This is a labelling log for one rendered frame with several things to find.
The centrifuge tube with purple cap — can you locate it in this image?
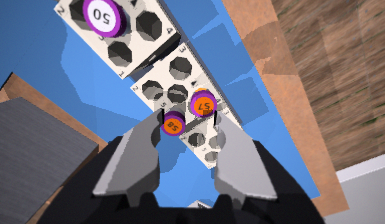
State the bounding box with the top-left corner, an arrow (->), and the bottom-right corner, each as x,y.
83,0 -> 131,38

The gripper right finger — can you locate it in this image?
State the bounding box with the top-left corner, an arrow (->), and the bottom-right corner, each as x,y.
214,110 -> 326,224

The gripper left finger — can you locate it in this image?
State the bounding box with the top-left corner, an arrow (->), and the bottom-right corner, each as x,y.
36,108 -> 165,224

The blue mat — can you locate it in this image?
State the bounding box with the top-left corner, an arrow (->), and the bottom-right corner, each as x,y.
0,0 -> 321,207

